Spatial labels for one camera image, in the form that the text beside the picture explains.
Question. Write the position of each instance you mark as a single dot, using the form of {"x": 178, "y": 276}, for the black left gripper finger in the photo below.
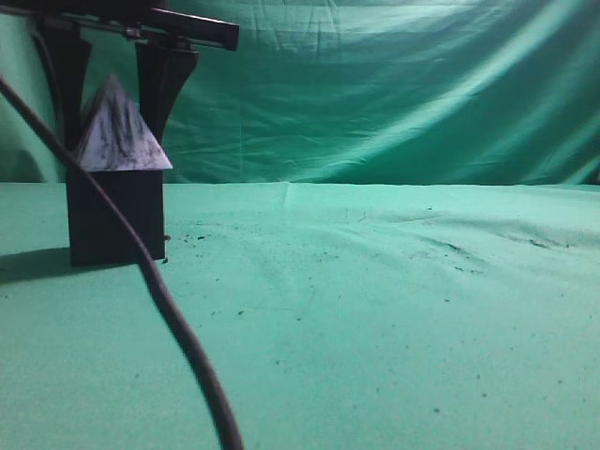
{"x": 162, "y": 73}

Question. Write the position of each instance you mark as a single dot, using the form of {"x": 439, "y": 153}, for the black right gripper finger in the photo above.
{"x": 64, "y": 56}

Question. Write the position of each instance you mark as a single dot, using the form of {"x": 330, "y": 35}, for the black gripper body rail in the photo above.
{"x": 133, "y": 19}

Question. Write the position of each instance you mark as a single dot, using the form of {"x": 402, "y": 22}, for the white purple streaked square pyramid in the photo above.
{"x": 115, "y": 137}

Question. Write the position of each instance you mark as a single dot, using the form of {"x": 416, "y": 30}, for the dark purple cube block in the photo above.
{"x": 96, "y": 236}

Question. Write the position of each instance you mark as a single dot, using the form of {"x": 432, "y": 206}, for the green backdrop cloth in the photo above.
{"x": 393, "y": 92}

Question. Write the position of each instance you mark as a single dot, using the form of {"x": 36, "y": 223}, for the green table cloth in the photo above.
{"x": 336, "y": 317}

